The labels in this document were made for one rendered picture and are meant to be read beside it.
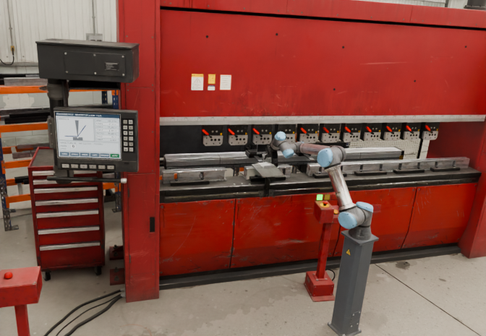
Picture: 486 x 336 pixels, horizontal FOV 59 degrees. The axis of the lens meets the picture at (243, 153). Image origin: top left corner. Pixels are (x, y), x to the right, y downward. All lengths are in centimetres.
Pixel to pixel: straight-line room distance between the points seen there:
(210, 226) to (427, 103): 215
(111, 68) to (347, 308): 222
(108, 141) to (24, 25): 449
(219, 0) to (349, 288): 217
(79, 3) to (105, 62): 454
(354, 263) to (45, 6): 543
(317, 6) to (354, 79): 67
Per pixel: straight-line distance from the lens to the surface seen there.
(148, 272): 343
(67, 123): 256
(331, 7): 343
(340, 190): 284
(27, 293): 252
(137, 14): 285
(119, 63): 244
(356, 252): 302
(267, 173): 329
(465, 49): 423
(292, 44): 333
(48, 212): 359
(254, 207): 347
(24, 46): 689
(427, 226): 447
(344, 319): 332
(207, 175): 338
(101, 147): 254
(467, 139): 472
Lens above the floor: 216
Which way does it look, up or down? 18 degrees down
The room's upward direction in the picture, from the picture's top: 4 degrees clockwise
